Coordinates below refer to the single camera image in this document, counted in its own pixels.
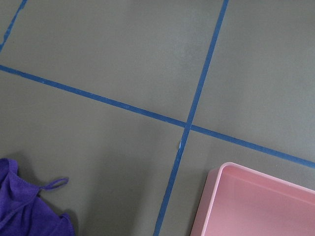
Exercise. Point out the pink plastic bin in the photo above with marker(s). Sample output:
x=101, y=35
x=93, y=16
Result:
x=239, y=201

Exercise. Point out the purple cloth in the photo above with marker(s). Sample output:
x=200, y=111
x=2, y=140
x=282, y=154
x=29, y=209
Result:
x=23, y=212

